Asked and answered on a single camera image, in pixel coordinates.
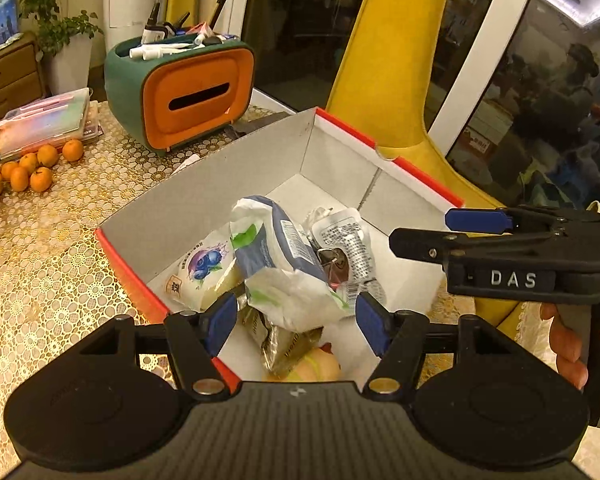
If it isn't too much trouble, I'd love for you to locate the large leafy potted plant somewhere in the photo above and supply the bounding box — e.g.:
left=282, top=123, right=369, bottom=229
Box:
left=0, top=0, right=105, bottom=97

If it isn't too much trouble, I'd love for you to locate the white wet wipes pack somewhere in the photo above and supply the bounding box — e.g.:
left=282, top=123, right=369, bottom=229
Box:
left=229, top=195, right=356, bottom=332

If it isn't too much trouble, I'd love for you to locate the white tube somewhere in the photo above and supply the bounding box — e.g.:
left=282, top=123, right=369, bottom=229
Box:
left=129, top=42, right=206, bottom=59

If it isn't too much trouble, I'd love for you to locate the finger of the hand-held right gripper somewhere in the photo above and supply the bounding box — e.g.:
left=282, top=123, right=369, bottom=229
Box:
left=444, top=204, right=600, bottom=237
left=388, top=219, right=600, bottom=273

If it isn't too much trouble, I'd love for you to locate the gold lace covered desktop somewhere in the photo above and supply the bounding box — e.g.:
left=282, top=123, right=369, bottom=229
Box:
left=0, top=100, right=556, bottom=466

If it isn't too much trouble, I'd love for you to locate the wooden tv cabinet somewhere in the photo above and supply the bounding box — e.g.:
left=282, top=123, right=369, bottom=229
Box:
left=0, top=30, right=46, bottom=131

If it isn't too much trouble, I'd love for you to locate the glass sliding door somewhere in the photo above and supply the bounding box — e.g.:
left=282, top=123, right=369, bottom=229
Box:
left=240, top=0, right=600, bottom=211

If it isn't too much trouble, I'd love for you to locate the clear packet of black seeds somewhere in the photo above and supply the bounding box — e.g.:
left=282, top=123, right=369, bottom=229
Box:
left=310, top=207, right=381, bottom=301

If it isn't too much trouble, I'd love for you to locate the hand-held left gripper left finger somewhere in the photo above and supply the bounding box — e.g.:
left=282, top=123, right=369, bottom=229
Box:
left=76, top=291, right=239, bottom=402

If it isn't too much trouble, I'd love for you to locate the blueberry print snack packet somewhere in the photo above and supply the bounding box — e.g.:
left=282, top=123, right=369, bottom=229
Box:
left=165, top=230, right=241, bottom=311

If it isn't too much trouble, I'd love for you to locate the silver foil snack bag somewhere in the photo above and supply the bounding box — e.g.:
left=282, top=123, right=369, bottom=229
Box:
left=250, top=306, right=326, bottom=378

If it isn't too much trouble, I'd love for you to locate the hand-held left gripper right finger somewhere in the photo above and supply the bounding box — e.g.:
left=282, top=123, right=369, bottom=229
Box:
left=354, top=291, right=524, bottom=402

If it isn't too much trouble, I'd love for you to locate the pastel plastic storage case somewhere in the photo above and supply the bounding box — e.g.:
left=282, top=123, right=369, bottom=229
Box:
left=0, top=87, right=103, bottom=156

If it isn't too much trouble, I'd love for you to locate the peach yellow soft packet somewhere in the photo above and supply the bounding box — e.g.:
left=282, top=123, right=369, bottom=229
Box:
left=265, top=345, right=342, bottom=383

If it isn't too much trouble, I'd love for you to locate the pile of tangerines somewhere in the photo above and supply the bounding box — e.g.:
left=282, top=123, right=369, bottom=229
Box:
left=0, top=139, right=85, bottom=216

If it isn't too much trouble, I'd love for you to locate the black capped bottle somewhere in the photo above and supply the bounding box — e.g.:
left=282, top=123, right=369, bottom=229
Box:
left=141, top=2, right=167, bottom=43

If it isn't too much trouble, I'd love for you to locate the green orange tissue box organizer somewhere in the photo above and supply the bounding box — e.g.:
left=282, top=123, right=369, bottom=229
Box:
left=104, top=35, right=256, bottom=157

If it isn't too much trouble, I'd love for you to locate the person's right hand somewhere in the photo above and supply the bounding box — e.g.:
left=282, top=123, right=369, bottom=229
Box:
left=539, top=301, right=600, bottom=392

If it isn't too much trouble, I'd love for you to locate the red cardboard box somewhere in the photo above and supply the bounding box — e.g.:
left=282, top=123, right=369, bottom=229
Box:
left=94, top=106, right=466, bottom=393

